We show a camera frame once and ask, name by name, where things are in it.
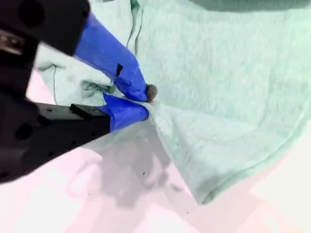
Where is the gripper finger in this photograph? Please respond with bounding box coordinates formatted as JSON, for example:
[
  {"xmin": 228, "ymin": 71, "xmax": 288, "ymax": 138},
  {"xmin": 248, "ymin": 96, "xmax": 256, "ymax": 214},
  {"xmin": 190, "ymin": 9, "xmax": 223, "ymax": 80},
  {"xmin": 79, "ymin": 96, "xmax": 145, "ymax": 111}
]
[
  {"xmin": 0, "ymin": 0, "xmax": 158, "ymax": 102},
  {"xmin": 48, "ymin": 91, "xmax": 149, "ymax": 162}
]

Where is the pale green T-shirt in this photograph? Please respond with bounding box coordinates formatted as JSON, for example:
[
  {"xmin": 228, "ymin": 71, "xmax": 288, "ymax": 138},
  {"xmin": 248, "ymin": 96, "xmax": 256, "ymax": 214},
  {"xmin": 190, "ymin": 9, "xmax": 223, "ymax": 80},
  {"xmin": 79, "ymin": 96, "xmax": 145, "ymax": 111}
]
[{"xmin": 35, "ymin": 0, "xmax": 311, "ymax": 206}]

